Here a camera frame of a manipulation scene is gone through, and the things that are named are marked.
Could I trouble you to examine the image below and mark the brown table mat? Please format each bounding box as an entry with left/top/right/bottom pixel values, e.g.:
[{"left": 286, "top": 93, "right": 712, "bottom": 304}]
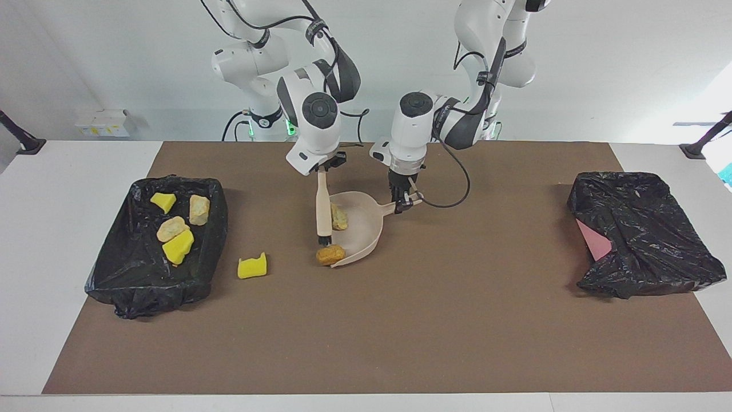
[{"left": 42, "top": 141, "right": 732, "bottom": 395}]

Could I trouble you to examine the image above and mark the beige hand brush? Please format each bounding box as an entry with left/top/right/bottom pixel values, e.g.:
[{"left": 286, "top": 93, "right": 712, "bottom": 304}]
[{"left": 316, "top": 169, "right": 333, "bottom": 248}]

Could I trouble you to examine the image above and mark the brown fried nugget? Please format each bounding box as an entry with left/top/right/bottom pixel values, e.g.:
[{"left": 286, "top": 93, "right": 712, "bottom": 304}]
[{"left": 316, "top": 244, "right": 346, "bottom": 267}]

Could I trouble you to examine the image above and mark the beige plastic dustpan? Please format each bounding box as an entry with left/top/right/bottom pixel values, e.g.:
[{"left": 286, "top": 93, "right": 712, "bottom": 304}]
[{"left": 327, "top": 191, "right": 425, "bottom": 268}]

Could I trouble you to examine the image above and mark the black stand foot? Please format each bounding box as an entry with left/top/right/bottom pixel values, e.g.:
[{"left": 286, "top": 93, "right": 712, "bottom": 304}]
[
  {"left": 0, "top": 110, "right": 46, "bottom": 156},
  {"left": 679, "top": 110, "right": 732, "bottom": 160}
]

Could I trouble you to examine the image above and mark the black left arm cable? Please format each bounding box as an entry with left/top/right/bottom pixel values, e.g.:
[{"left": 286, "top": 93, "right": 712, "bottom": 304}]
[{"left": 412, "top": 34, "right": 507, "bottom": 209}]

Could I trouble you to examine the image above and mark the right black-bagged pink bin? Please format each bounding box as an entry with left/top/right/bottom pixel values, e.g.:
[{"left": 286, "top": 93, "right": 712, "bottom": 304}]
[{"left": 567, "top": 171, "right": 728, "bottom": 300}]

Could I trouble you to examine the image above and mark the left black-bagged bin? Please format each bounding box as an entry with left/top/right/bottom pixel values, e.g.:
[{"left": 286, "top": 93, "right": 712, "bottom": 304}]
[{"left": 84, "top": 175, "right": 229, "bottom": 320}]

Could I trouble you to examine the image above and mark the white cardboard box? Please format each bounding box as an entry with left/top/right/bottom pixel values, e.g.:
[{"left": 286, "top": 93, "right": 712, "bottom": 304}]
[{"left": 74, "top": 109, "right": 138, "bottom": 138}]

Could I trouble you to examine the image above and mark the black base cable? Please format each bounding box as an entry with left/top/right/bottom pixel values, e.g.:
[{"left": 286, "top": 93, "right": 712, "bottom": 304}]
[{"left": 222, "top": 112, "right": 252, "bottom": 142}]

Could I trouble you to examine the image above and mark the striped bread piece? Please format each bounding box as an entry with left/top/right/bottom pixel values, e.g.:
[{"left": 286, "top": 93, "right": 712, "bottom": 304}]
[{"left": 189, "top": 195, "right": 210, "bottom": 225}]

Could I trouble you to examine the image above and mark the pink plastic bin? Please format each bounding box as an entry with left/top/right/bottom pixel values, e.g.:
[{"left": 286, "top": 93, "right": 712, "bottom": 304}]
[{"left": 575, "top": 219, "right": 612, "bottom": 263}]

